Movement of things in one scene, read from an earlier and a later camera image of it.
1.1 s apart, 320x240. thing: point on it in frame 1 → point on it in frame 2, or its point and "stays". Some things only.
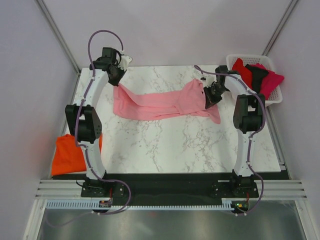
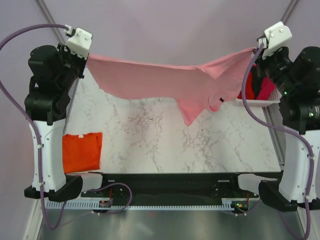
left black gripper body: [115, 79] → [74, 65]
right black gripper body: [214, 93] → [277, 65]
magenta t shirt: [269, 81] stays
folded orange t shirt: [68, 157] stays
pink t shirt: [130, 104] → [194, 86]
